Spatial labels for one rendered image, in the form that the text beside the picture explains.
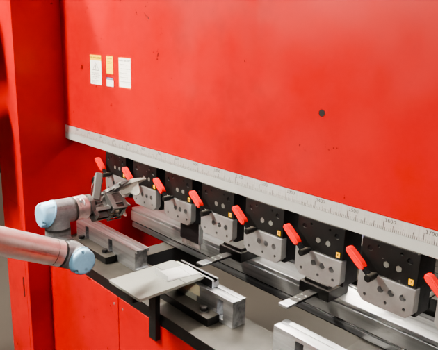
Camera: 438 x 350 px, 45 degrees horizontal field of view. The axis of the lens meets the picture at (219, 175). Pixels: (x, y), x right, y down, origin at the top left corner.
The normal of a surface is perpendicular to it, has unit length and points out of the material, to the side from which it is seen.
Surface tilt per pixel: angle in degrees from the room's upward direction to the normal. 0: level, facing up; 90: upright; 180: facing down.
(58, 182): 90
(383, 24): 90
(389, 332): 90
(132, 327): 90
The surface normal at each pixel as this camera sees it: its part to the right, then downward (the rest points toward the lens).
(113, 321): -0.74, 0.15
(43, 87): 0.67, 0.20
